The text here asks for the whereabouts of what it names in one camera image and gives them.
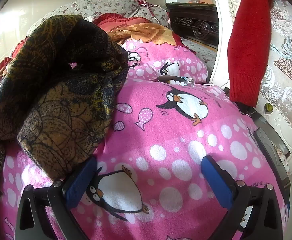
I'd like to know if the pink penguin print blanket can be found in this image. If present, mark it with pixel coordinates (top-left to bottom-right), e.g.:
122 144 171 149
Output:
0 39 290 240

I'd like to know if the dark carved wooden cabinet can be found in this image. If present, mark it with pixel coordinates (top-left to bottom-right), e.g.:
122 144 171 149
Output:
165 2 220 40

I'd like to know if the red ruffled pillow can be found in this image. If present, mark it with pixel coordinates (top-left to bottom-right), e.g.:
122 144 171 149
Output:
93 12 148 32
0 40 29 92

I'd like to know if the white carved furniture frame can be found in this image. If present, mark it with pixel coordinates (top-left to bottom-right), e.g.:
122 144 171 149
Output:
209 0 292 175

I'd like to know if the red knitted sweater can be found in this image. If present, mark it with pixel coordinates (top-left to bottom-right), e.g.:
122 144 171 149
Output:
227 0 273 108

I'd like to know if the orange fleece blanket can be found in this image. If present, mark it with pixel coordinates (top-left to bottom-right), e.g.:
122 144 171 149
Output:
108 22 177 47

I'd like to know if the cream embroidered fabric cover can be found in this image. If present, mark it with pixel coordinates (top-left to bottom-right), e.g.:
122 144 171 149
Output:
225 0 292 140

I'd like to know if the brown black patterned garment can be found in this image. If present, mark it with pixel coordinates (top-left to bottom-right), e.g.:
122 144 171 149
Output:
0 14 130 205

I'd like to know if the pale patterned rug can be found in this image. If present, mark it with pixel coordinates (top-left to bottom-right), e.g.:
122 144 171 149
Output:
181 37 219 67

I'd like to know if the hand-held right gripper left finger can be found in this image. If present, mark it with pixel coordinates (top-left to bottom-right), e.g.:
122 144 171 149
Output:
15 156 99 240

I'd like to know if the floral print bedding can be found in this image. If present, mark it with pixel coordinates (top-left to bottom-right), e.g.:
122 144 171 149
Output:
27 0 172 30

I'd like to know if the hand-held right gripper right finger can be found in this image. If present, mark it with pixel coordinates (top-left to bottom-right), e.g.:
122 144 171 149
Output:
201 155 285 240

